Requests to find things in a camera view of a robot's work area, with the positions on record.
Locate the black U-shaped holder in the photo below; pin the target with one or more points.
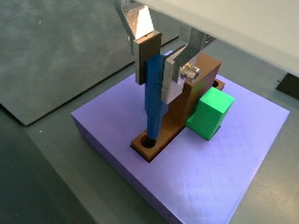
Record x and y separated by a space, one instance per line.
289 86

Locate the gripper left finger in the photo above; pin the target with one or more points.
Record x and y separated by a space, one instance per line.
143 36

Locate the blue hexagonal peg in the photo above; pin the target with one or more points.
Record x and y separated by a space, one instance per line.
154 105

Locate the purple base board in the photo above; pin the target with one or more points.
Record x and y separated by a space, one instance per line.
198 178

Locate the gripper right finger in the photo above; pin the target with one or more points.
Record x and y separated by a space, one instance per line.
179 67

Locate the brown inverted-T block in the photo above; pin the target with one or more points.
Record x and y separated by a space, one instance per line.
182 107

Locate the green U-shaped block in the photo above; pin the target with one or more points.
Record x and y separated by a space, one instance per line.
211 110

